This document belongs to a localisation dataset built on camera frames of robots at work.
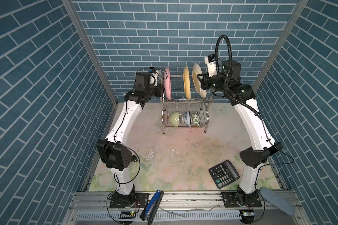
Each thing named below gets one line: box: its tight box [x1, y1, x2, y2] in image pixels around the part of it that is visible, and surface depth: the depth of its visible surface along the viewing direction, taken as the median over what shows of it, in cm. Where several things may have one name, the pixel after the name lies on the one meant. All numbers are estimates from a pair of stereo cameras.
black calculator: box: [208, 159, 240, 189], surface depth 83 cm
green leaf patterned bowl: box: [191, 110, 200, 127], surface depth 96 cm
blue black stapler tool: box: [139, 190, 165, 225], surface depth 72 cm
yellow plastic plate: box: [183, 66, 191, 101], surface depth 75 cm
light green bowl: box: [169, 111, 180, 128], surface depth 96 cm
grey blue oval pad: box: [259, 186, 295, 216], surface depth 74 cm
